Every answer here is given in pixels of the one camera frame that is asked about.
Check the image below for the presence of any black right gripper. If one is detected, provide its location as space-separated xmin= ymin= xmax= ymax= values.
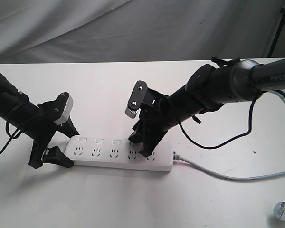
xmin=128 ymin=88 xmax=168 ymax=157

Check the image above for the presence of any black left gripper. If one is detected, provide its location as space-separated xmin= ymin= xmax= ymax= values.
xmin=28 ymin=101 xmax=80 ymax=168

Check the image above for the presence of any white five-outlet power strip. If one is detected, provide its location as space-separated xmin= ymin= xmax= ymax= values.
xmin=64 ymin=135 xmax=173 ymax=172

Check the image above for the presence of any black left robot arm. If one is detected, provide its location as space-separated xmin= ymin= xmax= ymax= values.
xmin=0 ymin=73 xmax=79 ymax=169

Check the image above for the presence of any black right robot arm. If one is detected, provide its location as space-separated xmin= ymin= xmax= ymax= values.
xmin=125 ymin=57 xmax=285 ymax=157

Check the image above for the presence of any grey backdrop cloth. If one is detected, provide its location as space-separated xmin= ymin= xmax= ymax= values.
xmin=0 ymin=0 xmax=285 ymax=64

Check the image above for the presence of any grey three-pin plug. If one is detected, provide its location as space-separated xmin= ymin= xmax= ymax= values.
xmin=273 ymin=201 xmax=285 ymax=223

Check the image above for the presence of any black tripod stand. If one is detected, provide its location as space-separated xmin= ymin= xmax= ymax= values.
xmin=267 ymin=6 xmax=285 ymax=58

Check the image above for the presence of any grey power cord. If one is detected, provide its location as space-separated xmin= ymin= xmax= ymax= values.
xmin=172 ymin=90 xmax=285 ymax=182

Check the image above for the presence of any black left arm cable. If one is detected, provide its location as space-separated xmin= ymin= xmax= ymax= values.
xmin=0 ymin=104 xmax=38 ymax=163

